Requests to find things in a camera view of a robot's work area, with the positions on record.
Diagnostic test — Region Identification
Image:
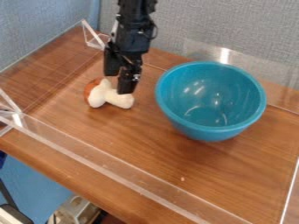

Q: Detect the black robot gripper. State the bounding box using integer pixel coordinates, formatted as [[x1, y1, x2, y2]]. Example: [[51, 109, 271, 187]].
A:
[[104, 17, 157, 95]]

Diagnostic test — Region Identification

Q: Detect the white brown-capped toy mushroom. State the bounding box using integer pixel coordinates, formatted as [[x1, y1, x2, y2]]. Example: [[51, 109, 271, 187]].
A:
[[83, 78, 135, 109]]

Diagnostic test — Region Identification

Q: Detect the blue plastic bowl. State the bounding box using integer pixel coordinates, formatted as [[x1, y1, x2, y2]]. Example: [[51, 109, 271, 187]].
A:
[[155, 61, 267, 142]]

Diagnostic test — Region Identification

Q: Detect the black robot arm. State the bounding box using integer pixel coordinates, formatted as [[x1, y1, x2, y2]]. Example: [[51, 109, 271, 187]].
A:
[[104, 0, 157, 95]]

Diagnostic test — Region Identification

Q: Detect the clear acrylic back barrier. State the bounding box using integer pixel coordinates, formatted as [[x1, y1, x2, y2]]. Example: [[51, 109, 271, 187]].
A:
[[147, 25, 299, 115]]

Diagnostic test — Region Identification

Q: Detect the clear acrylic barrier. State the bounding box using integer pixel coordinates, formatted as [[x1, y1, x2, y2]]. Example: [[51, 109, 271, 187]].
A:
[[0, 113, 251, 224], [147, 25, 299, 115]]

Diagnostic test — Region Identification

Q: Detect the clear acrylic front barrier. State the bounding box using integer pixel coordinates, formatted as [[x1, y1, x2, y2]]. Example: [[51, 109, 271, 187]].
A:
[[0, 113, 251, 224]]

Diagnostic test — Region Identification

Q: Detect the white device under table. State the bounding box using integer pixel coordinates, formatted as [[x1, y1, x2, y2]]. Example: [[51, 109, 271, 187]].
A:
[[47, 195, 100, 224]]

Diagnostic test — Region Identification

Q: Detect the clear acrylic corner bracket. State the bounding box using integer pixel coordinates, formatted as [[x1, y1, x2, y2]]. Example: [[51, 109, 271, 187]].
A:
[[81, 19, 112, 51]]

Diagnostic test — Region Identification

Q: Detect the clear acrylic left bracket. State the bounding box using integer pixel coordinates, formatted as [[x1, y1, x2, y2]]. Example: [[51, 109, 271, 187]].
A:
[[0, 88, 24, 137]]

